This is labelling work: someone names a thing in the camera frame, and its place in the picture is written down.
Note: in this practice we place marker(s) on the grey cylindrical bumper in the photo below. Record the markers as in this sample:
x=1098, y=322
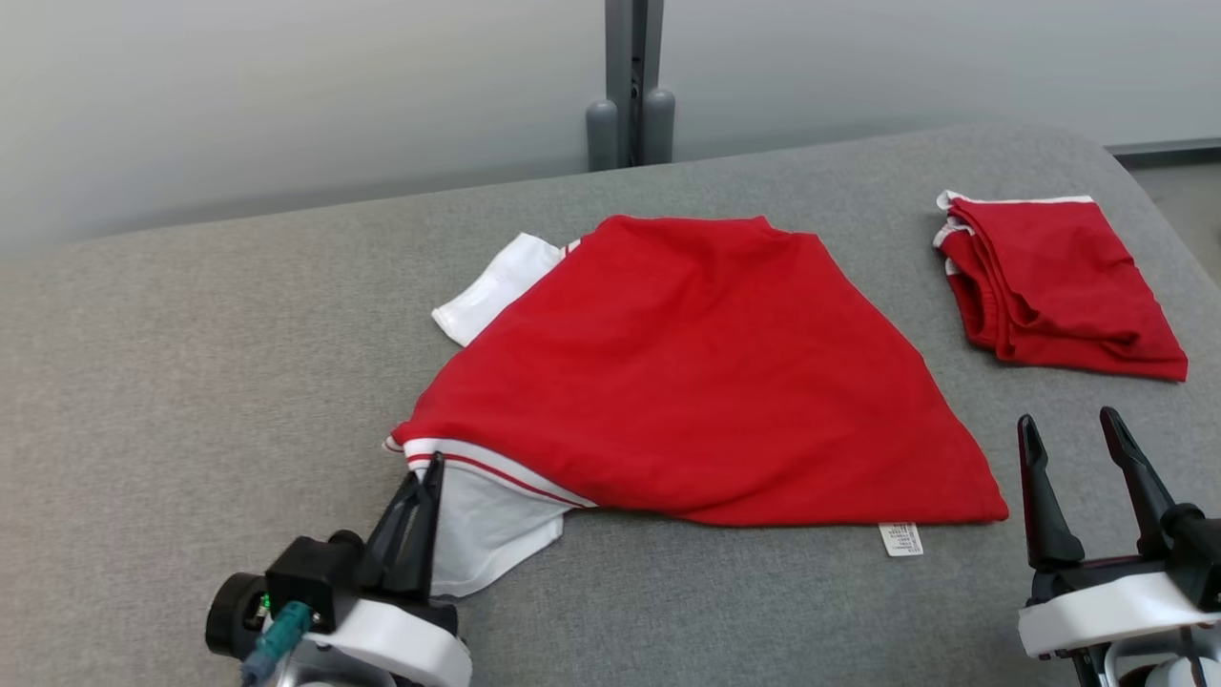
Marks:
x=602, y=138

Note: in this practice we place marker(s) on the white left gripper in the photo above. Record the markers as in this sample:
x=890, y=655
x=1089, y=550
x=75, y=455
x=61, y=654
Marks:
x=410, y=644

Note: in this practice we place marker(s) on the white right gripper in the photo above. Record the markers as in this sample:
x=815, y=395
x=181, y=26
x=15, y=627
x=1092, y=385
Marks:
x=1097, y=611

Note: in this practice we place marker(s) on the red shorts with white stripe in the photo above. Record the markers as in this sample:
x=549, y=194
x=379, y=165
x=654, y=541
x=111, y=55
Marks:
x=1059, y=286

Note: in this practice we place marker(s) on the grey metal post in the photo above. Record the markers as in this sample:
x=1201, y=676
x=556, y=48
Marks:
x=631, y=57
x=658, y=129

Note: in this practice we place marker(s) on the red basketball jersey white trim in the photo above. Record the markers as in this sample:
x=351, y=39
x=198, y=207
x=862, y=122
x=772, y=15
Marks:
x=696, y=382

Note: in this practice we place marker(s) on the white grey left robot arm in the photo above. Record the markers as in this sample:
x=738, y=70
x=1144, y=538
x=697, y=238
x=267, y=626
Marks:
x=324, y=676

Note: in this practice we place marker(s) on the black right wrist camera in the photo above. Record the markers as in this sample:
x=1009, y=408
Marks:
x=1197, y=553

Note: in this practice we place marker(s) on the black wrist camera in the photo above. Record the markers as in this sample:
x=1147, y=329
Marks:
x=300, y=582
x=1197, y=553

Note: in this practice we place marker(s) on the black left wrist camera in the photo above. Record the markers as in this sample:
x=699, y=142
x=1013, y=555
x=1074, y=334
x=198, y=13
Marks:
x=300, y=582

